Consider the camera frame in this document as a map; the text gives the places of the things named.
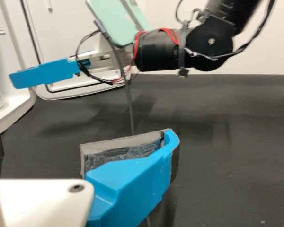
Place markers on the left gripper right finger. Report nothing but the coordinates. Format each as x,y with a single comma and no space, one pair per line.
132,179

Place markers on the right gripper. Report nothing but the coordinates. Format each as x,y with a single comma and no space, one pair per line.
104,60

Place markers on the white incubator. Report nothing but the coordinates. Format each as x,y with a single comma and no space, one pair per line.
15,101

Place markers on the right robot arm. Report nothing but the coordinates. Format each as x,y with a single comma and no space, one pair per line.
194,45

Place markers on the incubator door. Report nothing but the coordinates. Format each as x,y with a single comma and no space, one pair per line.
61,28

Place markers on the right wrist camera phone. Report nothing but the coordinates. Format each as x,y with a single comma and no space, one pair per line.
118,21

